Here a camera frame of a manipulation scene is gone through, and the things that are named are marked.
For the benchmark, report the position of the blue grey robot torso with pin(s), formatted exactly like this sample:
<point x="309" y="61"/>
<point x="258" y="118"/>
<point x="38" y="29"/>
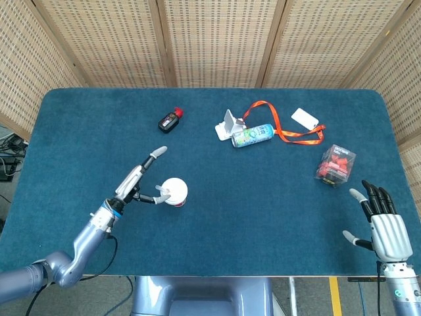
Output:
<point x="197" y="296"/>

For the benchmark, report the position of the black bottle red cap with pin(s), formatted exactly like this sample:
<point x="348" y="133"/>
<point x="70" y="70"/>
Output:
<point x="167" y="121"/>

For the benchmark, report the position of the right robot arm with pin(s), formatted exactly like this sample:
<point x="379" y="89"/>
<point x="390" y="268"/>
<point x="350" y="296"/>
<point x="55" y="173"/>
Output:
<point x="404" y="296"/>

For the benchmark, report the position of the red paper cup white lid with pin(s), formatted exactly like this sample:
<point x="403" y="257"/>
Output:
<point x="178" y="189"/>

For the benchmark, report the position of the white table leg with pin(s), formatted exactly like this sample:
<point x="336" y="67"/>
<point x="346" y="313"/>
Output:
<point x="292" y="296"/>

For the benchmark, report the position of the white phone stand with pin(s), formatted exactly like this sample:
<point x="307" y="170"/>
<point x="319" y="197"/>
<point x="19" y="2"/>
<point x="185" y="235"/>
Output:
<point x="227" y="126"/>

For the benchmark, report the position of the white card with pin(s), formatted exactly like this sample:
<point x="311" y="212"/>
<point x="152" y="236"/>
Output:
<point x="304" y="118"/>

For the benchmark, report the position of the blue table carpet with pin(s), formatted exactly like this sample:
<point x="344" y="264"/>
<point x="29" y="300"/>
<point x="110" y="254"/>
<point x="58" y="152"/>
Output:
<point x="246" y="214"/>

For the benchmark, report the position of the woven bamboo screen panel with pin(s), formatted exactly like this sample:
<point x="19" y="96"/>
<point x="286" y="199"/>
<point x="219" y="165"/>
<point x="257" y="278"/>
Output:
<point x="401" y="82"/>
<point x="108" y="42"/>
<point x="329" y="42"/>
<point x="26" y="66"/>
<point x="220" y="42"/>

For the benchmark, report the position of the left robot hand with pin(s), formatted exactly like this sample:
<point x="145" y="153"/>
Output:
<point x="131" y="181"/>

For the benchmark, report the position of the black bar under table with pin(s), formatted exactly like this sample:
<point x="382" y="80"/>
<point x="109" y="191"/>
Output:
<point x="361" y="279"/>

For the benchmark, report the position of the green blue drink can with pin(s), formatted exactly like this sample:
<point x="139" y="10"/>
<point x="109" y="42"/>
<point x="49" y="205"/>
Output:
<point x="253" y="135"/>

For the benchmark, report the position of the clear box red pieces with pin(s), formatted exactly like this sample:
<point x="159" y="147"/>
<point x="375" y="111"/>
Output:
<point x="335" y="164"/>

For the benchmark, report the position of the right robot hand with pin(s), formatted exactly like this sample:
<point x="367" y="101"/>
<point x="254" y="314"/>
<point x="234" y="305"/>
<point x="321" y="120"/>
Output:
<point x="391" y="237"/>

